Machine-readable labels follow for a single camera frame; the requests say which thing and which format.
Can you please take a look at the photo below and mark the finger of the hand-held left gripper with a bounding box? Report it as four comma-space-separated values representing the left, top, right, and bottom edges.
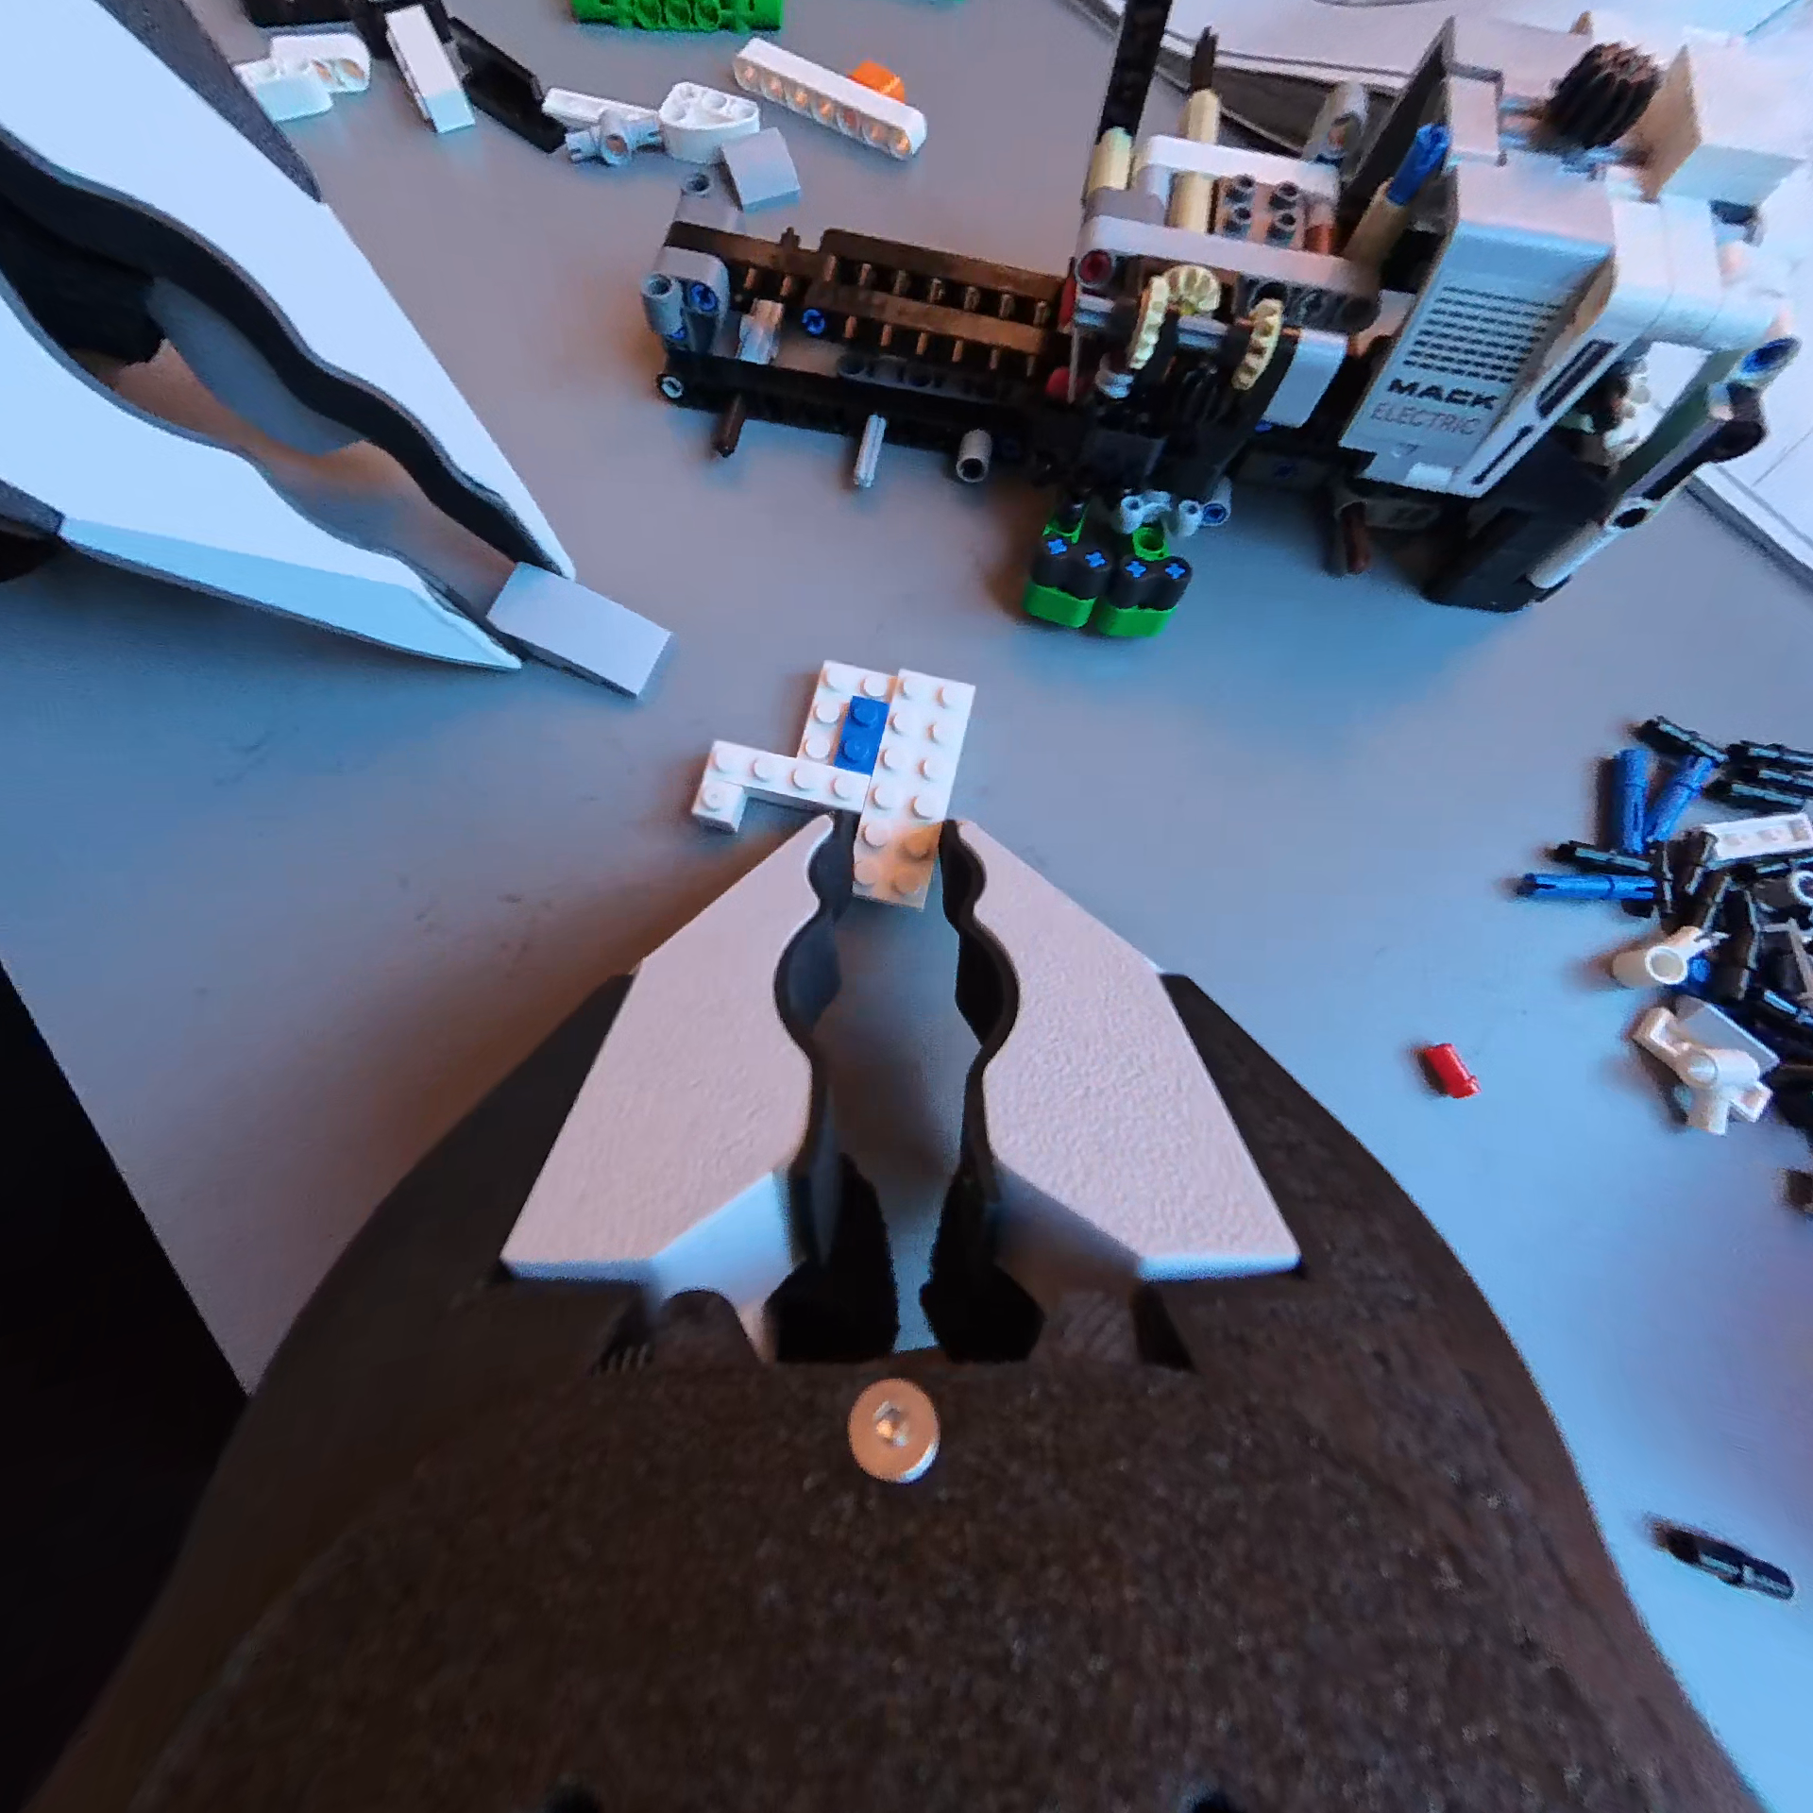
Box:
0, 0, 579, 581
0, 270, 522, 672

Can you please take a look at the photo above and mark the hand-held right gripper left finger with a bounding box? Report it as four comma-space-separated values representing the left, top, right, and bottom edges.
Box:
498, 812, 855, 1291

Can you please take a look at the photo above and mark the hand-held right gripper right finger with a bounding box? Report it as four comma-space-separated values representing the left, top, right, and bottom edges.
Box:
935, 816, 1305, 1284

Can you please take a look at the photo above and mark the grey lego tile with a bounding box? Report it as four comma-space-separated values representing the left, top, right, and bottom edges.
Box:
486, 562, 674, 699

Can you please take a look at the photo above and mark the white lego plate assembly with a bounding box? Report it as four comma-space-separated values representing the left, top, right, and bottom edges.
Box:
691, 659, 980, 909

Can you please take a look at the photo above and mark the small white lego piece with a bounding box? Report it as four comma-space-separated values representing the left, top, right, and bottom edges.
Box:
384, 6, 476, 133

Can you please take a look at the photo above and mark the black flat lego piece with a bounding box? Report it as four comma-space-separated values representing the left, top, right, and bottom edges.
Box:
452, 22, 567, 156

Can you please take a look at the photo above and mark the green lego beam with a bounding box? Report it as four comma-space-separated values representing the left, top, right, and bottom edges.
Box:
570, 0, 784, 32

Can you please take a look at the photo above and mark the pile of small lego pins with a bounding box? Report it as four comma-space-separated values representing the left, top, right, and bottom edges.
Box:
1515, 714, 1813, 1178

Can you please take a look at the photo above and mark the partly built lego truck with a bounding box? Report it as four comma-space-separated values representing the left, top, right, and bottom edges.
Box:
643, 0, 1806, 638

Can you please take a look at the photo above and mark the black lego pin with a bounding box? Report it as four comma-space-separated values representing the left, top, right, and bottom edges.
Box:
1648, 1521, 1798, 1601

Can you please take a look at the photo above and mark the white panel with pin hole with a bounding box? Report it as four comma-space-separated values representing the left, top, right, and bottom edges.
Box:
233, 31, 373, 120

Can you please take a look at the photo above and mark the white triangular liftarm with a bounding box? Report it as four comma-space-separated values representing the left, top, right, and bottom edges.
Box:
659, 83, 762, 160

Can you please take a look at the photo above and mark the long white technic beam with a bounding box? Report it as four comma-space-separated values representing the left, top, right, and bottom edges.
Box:
733, 37, 930, 157

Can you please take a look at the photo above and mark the instruction booklet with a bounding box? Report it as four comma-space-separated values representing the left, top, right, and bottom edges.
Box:
1061, 0, 1813, 585

